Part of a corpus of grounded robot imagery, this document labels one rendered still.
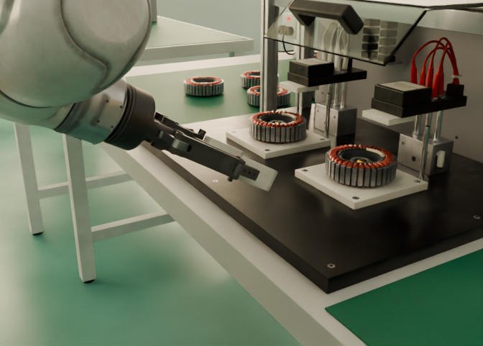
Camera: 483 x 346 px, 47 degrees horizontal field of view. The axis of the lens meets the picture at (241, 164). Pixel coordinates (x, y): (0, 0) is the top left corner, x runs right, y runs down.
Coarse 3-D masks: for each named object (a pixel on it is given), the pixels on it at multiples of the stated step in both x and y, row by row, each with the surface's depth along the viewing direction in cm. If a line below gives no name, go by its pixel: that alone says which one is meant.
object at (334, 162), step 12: (336, 156) 87; (348, 156) 91; (360, 156) 91; (372, 156) 90; (384, 156) 87; (336, 168) 85; (348, 168) 83; (360, 168) 83; (372, 168) 83; (384, 168) 83; (396, 168) 86; (336, 180) 85; (348, 180) 84; (360, 180) 83; (372, 180) 83; (384, 180) 84
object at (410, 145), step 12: (408, 132) 96; (420, 132) 96; (408, 144) 95; (420, 144) 92; (432, 144) 91; (444, 144) 91; (408, 156) 95; (420, 156) 93; (432, 156) 91; (432, 168) 92; (444, 168) 93
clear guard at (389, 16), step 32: (320, 0) 73; (352, 0) 68; (384, 0) 66; (416, 0) 66; (448, 0) 66; (480, 0) 66; (288, 32) 74; (320, 32) 69; (384, 32) 61; (384, 64) 58
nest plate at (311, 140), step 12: (228, 132) 110; (240, 132) 110; (312, 132) 110; (240, 144) 107; (252, 144) 104; (264, 144) 104; (276, 144) 104; (288, 144) 104; (300, 144) 104; (312, 144) 104; (324, 144) 105; (264, 156) 99; (276, 156) 100
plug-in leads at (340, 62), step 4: (324, 56) 111; (328, 56) 109; (332, 56) 109; (336, 56) 108; (340, 56) 107; (328, 60) 109; (332, 60) 109; (336, 60) 108; (340, 60) 108; (344, 60) 109; (348, 60) 109; (336, 64) 108; (340, 64) 108; (344, 64) 109; (348, 64) 113; (336, 68) 108; (340, 68) 108; (344, 68) 110; (340, 72) 108
